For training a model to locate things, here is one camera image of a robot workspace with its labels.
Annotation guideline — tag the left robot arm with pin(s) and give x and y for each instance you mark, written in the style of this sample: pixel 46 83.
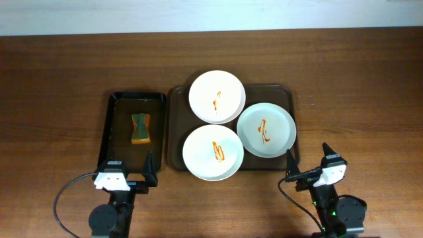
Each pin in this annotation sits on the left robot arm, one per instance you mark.
pixel 113 219

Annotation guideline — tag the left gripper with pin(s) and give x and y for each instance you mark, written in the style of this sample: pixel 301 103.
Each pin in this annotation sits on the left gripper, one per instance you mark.
pixel 134 185

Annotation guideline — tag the small black water tray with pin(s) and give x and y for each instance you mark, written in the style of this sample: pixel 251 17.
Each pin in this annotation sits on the small black water tray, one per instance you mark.
pixel 116 142

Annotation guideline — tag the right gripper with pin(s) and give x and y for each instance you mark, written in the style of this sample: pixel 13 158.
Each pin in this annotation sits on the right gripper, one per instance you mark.
pixel 307 175

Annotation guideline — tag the large brown serving tray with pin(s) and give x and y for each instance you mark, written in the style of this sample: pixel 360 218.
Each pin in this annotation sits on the large brown serving tray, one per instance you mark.
pixel 182 121

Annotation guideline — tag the orange green sponge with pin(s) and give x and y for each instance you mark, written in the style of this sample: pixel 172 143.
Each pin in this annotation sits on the orange green sponge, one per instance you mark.
pixel 141 124

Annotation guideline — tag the white plate top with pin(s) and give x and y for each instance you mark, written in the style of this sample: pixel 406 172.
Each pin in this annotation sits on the white plate top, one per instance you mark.
pixel 217 97

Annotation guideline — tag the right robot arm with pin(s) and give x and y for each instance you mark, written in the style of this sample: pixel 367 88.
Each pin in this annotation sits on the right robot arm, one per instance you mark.
pixel 338 215

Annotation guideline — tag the white plate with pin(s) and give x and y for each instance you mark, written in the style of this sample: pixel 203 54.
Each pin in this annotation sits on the white plate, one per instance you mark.
pixel 217 97
pixel 213 152
pixel 266 130

